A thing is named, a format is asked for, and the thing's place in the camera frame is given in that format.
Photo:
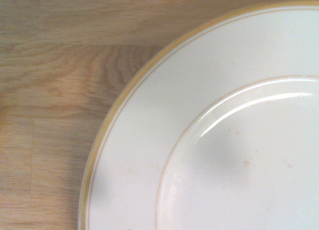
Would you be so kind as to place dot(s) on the white plate with gold rim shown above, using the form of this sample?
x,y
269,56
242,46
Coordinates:
x,y
224,145

